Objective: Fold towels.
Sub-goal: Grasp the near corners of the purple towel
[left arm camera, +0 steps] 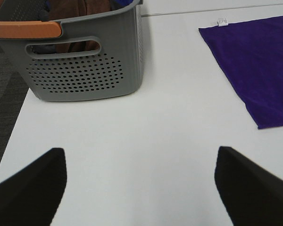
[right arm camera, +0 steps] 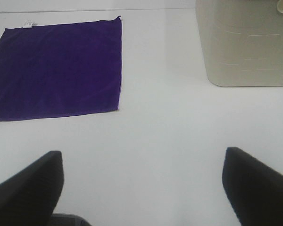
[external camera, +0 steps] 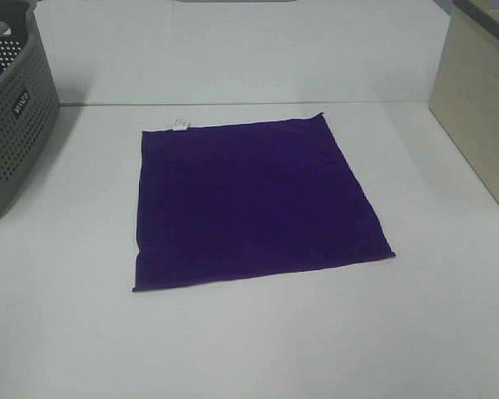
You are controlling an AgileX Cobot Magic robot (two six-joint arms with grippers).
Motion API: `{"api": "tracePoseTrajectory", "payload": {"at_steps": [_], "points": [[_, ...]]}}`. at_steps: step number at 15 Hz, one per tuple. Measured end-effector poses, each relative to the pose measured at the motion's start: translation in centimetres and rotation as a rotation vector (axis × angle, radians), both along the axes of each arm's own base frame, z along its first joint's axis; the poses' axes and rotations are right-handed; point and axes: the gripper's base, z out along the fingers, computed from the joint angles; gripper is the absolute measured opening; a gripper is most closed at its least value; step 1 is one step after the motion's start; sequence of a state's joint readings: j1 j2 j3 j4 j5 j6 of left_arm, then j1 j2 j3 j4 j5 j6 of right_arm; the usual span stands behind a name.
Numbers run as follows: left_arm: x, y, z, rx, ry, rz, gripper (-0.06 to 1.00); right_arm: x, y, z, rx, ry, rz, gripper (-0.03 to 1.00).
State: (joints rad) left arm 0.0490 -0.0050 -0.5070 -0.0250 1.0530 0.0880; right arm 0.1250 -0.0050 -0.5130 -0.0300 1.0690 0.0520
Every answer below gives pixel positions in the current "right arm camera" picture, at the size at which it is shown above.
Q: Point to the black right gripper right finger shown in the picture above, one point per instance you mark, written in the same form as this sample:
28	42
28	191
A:
254	190

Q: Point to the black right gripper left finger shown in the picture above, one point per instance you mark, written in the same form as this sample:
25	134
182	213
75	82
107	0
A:
29	197

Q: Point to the purple towel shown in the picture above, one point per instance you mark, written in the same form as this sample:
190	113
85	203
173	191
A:
60	70

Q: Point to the beige plastic bin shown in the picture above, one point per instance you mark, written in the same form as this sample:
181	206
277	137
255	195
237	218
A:
242	41

